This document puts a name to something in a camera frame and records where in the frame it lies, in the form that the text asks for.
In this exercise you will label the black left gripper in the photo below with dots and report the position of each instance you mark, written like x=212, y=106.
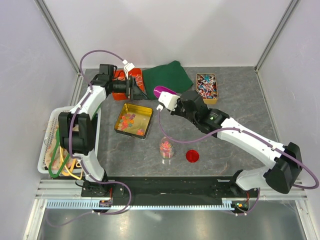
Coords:
x=133, y=90

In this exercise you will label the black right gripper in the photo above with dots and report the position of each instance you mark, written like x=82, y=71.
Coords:
x=176, y=112

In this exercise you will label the magenta plastic scoop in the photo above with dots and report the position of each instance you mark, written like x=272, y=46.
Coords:
x=159, y=89

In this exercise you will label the gold tin with star candies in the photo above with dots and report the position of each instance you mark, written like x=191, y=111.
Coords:
x=134, y=120

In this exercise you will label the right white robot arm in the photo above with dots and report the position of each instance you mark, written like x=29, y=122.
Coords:
x=280, y=162

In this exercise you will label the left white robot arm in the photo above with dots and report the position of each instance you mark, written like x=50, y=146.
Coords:
x=76, y=131

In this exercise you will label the orange plastic candy box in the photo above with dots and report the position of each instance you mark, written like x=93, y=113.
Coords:
x=120, y=75

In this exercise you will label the gold tin with lollipops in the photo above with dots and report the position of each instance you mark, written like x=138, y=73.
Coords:
x=206, y=87

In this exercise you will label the folded green cloth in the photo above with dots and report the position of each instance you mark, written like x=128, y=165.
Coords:
x=171, y=75

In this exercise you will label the clear glass jar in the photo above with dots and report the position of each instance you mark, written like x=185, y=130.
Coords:
x=166, y=149

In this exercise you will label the red jar lid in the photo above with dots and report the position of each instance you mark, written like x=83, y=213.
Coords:
x=192, y=156

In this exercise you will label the white plastic basket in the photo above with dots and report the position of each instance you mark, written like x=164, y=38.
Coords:
x=50, y=137

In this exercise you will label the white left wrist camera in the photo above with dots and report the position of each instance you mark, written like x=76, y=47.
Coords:
x=127, y=67

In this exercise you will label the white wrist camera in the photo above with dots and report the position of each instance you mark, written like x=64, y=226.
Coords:
x=127, y=67
x=167, y=100

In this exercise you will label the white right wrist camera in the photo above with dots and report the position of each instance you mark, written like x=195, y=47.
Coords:
x=167, y=100

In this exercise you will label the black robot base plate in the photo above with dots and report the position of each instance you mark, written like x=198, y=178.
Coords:
x=211, y=186

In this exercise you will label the blue slotted cable duct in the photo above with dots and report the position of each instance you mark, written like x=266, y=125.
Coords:
x=87, y=204

